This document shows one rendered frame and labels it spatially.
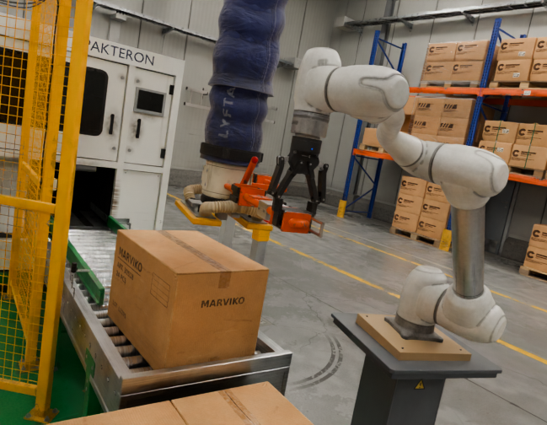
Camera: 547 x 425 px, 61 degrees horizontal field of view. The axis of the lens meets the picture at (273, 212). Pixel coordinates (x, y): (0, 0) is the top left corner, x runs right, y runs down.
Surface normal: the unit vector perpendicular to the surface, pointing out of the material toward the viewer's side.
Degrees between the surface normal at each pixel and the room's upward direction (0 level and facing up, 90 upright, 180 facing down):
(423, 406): 90
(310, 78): 87
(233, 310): 90
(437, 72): 91
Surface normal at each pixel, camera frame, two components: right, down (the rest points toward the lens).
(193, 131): 0.61, 0.22
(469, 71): -0.79, -0.04
